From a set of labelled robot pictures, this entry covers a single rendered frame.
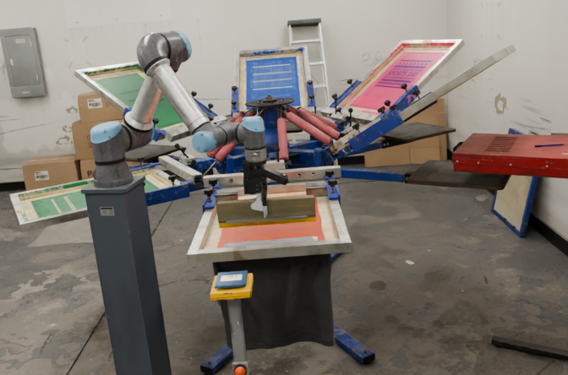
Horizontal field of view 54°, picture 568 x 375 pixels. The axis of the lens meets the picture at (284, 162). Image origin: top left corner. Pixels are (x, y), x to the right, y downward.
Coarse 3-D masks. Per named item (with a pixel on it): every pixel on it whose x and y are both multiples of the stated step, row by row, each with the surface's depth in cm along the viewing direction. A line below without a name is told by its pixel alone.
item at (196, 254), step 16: (240, 192) 269; (272, 192) 269; (288, 192) 269; (336, 208) 231; (208, 224) 225; (336, 224) 213; (336, 240) 198; (192, 256) 196; (208, 256) 196; (224, 256) 196; (240, 256) 196; (256, 256) 196; (272, 256) 196; (288, 256) 196
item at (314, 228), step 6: (318, 210) 240; (318, 216) 233; (312, 222) 227; (318, 222) 226; (312, 228) 221; (318, 228) 220; (288, 234) 216; (294, 234) 216; (300, 234) 216; (306, 234) 215; (312, 234) 215; (318, 234) 214; (318, 240) 208; (324, 240) 208
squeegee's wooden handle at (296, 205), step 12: (216, 204) 200; (228, 204) 200; (240, 204) 200; (276, 204) 200; (288, 204) 200; (300, 204) 200; (312, 204) 200; (228, 216) 201; (240, 216) 201; (252, 216) 201; (312, 216) 202
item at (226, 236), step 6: (252, 198) 264; (222, 228) 228; (228, 228) 228; (234, 228) 227; (222, 234) 222; (228, 234) 222; (222, 240) 216; (228, 240) 215; (234, 240) 215; (240, 240) 214; (246, 240) 214; (252, 240) 214; (258, 240) 213; (222, 246) 210
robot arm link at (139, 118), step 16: (160, 32) 198; (176, 32) 203; (176, 48) 199; (176, 64) 204; (144, 80) 211; (144, 96) 212; (160, 96) 214; (128, 112) 221; (144, 112) 215; (128, 128) 218; (144, 128) 219; (144, 144) 226
